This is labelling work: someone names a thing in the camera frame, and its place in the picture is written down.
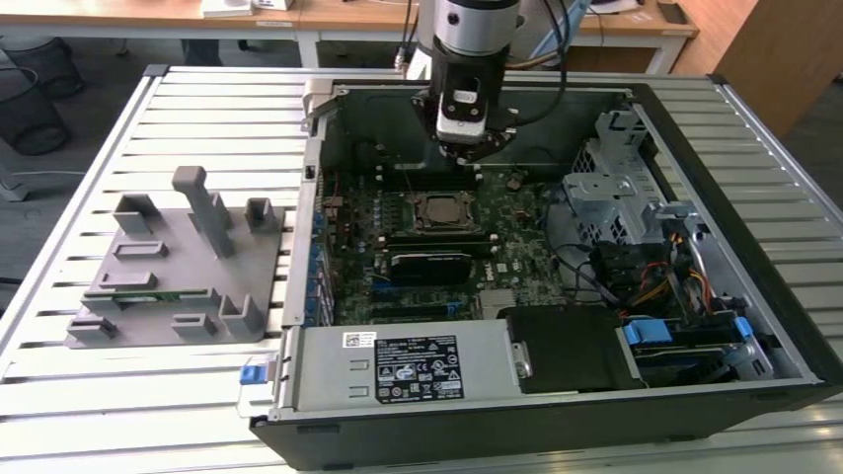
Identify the black RAM slot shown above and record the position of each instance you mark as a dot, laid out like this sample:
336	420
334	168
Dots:
430	183
434	239
421	173
437	251

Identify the grey furniture foot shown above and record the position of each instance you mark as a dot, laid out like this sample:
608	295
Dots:
13	187

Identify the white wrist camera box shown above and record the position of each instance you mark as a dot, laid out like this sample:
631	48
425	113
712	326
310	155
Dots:
460	116

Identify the black PC case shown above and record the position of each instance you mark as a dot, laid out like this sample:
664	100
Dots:
460	434

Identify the metal drive cage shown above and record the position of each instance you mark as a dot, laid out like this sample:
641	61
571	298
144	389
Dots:
592	197

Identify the grey parts rack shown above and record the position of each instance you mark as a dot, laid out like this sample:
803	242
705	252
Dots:
177	232

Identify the blue plastic clip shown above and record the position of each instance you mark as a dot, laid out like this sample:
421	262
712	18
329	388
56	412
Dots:
743	330

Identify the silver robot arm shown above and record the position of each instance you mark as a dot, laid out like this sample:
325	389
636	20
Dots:
473	29

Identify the blue disk carrier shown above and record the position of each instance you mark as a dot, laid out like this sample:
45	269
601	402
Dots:
645	336

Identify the wooden cabinet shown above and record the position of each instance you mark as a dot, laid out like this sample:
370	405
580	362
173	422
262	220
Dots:
776	59

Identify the black expansion slot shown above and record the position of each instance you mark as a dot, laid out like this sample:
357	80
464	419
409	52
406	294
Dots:
408	312

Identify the CPU socket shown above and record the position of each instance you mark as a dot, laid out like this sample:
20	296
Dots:
421	230

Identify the silver power supply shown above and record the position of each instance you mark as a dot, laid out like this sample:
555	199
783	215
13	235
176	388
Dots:
322	375

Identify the green motherboard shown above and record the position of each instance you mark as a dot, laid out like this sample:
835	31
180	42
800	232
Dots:
520	247

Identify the silver chipset heatsink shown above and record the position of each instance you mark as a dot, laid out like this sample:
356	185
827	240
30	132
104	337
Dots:
496	302

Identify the wooden desk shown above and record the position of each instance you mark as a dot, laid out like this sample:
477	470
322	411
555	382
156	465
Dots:
98	22

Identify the black graphics card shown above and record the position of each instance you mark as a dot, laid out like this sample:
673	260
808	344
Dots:
428	270

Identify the green RAM stick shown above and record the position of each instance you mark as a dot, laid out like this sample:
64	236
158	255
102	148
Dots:
168	296

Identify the silver CPU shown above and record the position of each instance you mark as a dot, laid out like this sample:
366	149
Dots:
444	212

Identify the blue case latch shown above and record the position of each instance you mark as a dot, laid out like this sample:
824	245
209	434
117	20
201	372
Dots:
253	374

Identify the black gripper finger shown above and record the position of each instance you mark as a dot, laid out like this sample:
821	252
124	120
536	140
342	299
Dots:
490	145
449	150

